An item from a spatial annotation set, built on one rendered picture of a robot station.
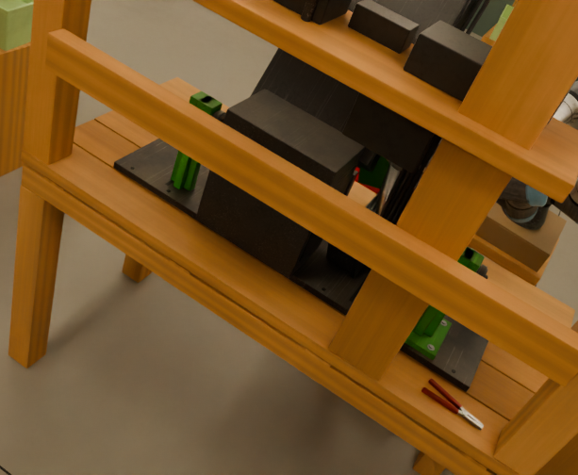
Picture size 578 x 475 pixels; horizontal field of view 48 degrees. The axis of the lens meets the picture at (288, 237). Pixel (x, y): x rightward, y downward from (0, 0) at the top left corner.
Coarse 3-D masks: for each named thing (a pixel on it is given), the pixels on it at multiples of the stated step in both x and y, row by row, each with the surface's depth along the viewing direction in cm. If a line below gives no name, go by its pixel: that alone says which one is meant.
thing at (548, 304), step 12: (168, 84) 220; (180, 84) 222; (180, 96) 216; (360, 192) 207; (372, 192) 209; (360, 204) 202; (492, 264) 199; (492, 276) 194; (504, 276) 197; (516, 276) 198; (504, 288) 192; (516, 288) 194; (528, 288) 196; (528, 300) 191; (540, 300) 193; (552, 300) 195; (552, 312) 190; (564, 312) 192; (564, 324) 188
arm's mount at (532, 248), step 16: (496, 208) 220; (496, 224) 214; (512, 224) 215; (544, 224) 222; (560, 224) 226; (496, 240) 216; (512, 240) 213; (528, 240) 211; (544, 240) 214; (512, 256) 215; (528, 256) 212; (544, 256) 210
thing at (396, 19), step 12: (360, 12) 126; (372, 12) 125; (384, 12) 126; (348, 24) 128; (360, 24) 127; (372, 24) 126; (384, 24) 125; (396, 24) 124; (408, 24) 126; (372, 36) 127; (384, 36) 126; (396, 36) 125; (408, 36) 124; (396, 48) 126
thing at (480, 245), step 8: (472, 240) 218; (480, 240) 217; (472, 248) 219; (480, 248) 218; (488, 248) 216; (496, 248) 217; (488, 256) 217; (496, 256) 216; (504, 256) 214; (504, 264) 215; (512, 264) 214; (520, 264) 214; (544, 264) 219; (512, 272) 215; (520, 272) 214; (528, 272) 212; (536, 272) 213; (528, 280) 213; (536, 280) 212
